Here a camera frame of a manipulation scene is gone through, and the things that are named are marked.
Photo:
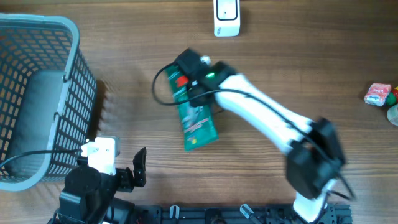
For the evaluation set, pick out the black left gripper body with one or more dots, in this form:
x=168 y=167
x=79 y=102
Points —
x=124 y=180

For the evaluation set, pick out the green glove package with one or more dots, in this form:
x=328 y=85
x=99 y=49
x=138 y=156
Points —
x=197 y=122

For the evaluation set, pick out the red small packet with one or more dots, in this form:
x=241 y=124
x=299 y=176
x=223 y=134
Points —
x=377 y=94

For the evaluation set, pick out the clear jar green lid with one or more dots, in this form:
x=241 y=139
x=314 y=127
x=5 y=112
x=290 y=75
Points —
x=392 y=115

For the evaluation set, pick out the yellow bottle green cap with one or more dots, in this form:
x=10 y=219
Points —
x=392 y=97

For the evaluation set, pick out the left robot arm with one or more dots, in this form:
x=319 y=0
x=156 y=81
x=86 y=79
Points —
x=88 y=195

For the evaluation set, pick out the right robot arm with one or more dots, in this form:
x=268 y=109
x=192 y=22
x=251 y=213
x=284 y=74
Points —
x=313 y=153

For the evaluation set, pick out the white barcode scanner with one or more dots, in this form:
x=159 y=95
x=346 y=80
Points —
x=227 y=18

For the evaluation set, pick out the grey plastic shopping basket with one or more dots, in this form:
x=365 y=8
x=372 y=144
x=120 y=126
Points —
x=47 y=98

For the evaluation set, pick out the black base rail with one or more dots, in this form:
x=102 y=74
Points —
x=211 y=214

